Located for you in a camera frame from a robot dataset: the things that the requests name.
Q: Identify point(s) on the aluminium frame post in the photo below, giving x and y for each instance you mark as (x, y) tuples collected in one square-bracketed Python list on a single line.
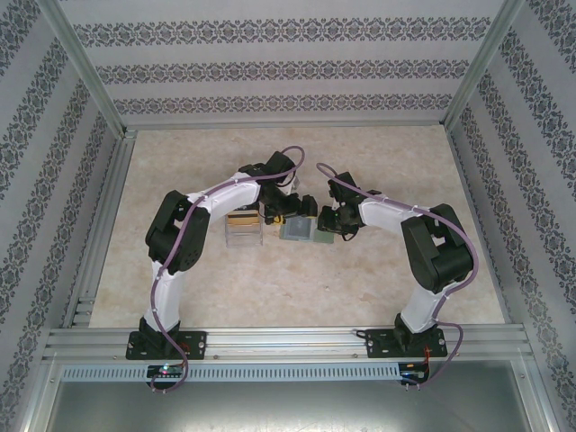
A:
[(483, 63), (87, 67)]

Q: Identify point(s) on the aluminium side rail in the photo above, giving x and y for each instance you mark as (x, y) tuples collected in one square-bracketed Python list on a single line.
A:
[(96, 234), (488, 234)]

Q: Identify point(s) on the small circuit board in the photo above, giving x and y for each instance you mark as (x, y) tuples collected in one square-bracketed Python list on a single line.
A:
[(165, 371), (414, 375)]

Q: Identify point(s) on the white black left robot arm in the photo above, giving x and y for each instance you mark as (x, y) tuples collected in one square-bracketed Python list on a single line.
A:
[(172, 302)]

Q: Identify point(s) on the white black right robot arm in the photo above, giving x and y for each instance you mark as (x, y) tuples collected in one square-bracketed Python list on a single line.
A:
[(416, 310)]

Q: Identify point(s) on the green card holder with sleeves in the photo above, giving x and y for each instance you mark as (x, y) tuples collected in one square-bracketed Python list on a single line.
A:
[(326, 237)]

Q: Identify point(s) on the aluminium front rail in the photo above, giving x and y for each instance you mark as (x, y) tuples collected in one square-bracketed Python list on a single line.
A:
[(288, 342)]

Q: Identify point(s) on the gold card with black stripe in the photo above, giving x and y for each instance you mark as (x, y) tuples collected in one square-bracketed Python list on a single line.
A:
[(243, 220)]

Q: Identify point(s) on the clear acrylic card box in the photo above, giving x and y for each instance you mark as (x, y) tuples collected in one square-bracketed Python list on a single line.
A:
[(243, 238)]

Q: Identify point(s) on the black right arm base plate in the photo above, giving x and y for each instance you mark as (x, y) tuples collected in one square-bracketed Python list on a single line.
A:
[(380, 344)]

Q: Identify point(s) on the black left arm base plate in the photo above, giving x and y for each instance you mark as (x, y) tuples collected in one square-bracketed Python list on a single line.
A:
[(193, 344)]

